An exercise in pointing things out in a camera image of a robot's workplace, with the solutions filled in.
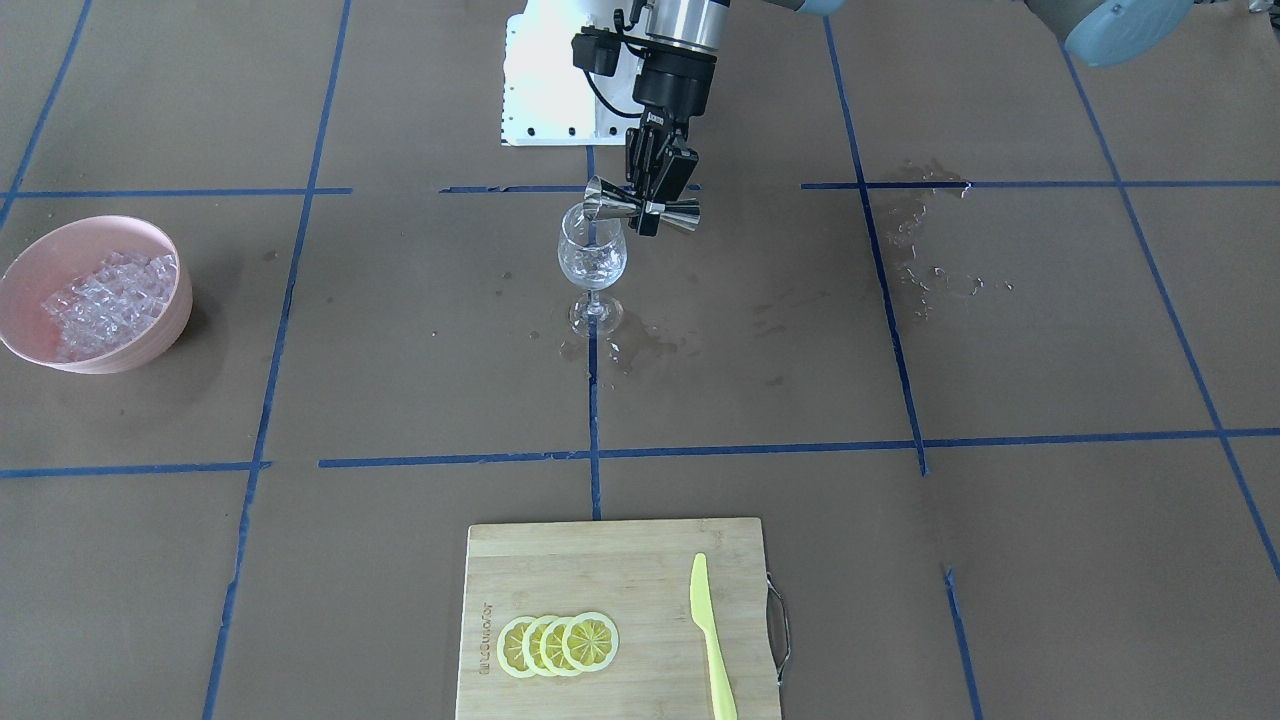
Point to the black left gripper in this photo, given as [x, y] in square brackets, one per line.
[672, 90]

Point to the steel double jigger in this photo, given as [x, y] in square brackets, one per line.
[604, 200]

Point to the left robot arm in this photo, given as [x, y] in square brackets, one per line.
[1100, 33]

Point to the clear wine glass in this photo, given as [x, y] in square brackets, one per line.
[592, 254]

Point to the pile of clear ice cubes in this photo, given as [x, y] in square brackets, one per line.
[103, 310]

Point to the bamboo cutting board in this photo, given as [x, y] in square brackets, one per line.
[637, 573]

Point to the lemon slice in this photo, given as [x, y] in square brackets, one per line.
[531, 645]
[551, 648]
[511, 655]
[590, 642]

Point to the yellow plastic knife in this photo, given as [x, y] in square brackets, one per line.
[702, 614]

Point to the pink bowl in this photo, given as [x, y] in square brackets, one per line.
[64, 254]

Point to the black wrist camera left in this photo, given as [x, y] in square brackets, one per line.
[596, 51]

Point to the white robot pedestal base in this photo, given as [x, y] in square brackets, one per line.
[547, 101]

